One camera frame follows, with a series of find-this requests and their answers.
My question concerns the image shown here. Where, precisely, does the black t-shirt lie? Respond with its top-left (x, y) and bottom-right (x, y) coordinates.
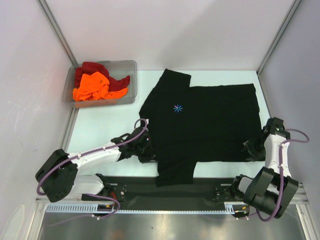
top-left (139, 69), bottom-right (262, 187)

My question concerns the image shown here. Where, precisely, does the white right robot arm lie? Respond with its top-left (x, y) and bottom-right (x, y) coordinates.
top-left (230, 133), bottom-right (299, 222)

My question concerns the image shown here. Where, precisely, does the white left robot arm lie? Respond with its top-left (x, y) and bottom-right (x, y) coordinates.
top-left (35, 127), bottom-right (155, 203)

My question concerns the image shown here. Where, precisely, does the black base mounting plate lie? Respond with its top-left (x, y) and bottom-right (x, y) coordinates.
top-left (103, 176), bottom-right (243, 212)

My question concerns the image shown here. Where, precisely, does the dark red t-shirt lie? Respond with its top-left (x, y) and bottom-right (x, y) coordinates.
top-left (74, 61), bottom-right (131, 92)

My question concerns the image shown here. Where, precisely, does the orange t-shirt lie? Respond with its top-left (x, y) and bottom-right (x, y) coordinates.
top-left (72, 72), bottom-right (129, 102)

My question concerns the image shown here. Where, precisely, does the clear plastic bin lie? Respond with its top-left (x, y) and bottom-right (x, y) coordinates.
top-left (62, 60), bottom-right (138, 108)

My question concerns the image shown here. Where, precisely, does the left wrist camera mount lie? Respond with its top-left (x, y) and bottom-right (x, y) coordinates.
top-left (111, 127), bottom-right (150, 152)

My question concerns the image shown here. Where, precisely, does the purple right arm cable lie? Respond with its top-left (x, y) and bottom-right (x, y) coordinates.
top-left (231, 128), bottom-right (311, 223)

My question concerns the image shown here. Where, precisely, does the white slotted cable duct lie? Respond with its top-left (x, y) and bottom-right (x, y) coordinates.
top-left (45, 203), bottom-right (249, 215)

